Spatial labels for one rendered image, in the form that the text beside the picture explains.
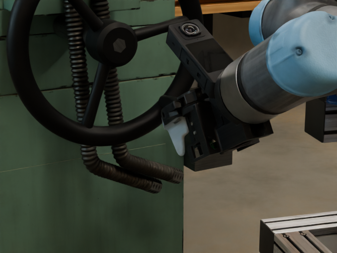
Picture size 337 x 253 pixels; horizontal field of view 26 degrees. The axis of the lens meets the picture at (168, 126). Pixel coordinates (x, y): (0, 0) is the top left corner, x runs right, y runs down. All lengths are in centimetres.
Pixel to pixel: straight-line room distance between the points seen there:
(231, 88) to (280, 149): 240
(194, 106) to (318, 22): 22
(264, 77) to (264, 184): 205
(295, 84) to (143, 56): 56
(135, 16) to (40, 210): 35
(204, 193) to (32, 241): 149
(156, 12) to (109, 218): 36
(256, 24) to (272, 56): 20
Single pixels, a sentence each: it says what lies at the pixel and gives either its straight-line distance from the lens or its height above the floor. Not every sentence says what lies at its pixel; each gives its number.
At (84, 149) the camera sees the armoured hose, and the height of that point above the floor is 65.
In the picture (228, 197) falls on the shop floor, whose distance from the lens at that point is 263.
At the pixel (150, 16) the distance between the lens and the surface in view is 122.
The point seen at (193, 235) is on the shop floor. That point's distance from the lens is 233.
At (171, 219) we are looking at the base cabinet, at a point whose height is 44.
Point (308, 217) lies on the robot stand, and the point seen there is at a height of 23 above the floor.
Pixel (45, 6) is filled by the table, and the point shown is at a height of 85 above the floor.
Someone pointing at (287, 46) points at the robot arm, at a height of 86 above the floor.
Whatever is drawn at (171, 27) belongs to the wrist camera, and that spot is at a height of 85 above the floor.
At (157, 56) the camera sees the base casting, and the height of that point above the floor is 75.
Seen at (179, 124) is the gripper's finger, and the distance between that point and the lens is 92.
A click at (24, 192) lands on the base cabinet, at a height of 55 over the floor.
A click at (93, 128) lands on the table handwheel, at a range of 100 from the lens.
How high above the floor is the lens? 98
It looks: 16 degrees down
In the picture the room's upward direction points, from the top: straight up
